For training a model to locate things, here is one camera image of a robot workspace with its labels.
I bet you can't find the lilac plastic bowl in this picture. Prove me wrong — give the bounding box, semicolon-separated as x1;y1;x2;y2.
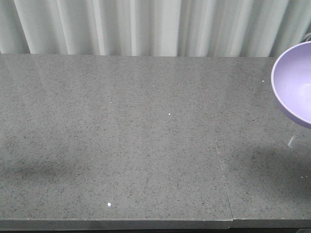
271;41;311;128

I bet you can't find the white pleated curtain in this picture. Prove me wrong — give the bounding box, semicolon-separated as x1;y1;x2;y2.
0;0;311;57

